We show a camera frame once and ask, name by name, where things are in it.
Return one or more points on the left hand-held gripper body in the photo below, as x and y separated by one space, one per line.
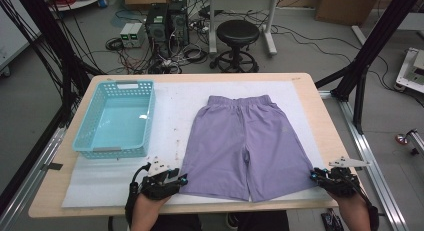
156 187

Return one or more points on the black tape strip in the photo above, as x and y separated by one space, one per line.
51 166

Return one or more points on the white desk frame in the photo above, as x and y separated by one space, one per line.
270 27

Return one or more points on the white panel cart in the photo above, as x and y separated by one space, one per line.
10 31

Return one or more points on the person's right hand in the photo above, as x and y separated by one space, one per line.
353 209

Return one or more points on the purple shorts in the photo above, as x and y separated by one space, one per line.
243 147

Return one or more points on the white power supply unit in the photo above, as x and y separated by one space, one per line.
126 36
137 34

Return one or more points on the dark device on floor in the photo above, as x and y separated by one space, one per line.
331 221

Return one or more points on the light blue plastic basket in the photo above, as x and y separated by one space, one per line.
116 124

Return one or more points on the metal stand with red wheel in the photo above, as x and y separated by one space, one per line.
401 138

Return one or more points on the black round stool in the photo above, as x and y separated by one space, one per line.
237 32

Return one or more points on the white foam mat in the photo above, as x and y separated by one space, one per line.
173 107

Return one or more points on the black computer tower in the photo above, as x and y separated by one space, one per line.
156 24
178 24

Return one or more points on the large cardboard box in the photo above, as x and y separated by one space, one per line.
346 7

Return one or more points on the person's left hand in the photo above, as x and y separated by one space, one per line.
146 211

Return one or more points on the white metal device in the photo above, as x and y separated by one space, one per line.
413 71

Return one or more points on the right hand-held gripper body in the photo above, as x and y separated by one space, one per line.
343 184

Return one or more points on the aluminium rail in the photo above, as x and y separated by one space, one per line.
376 141
30 181

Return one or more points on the round white table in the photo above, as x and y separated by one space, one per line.
83 3

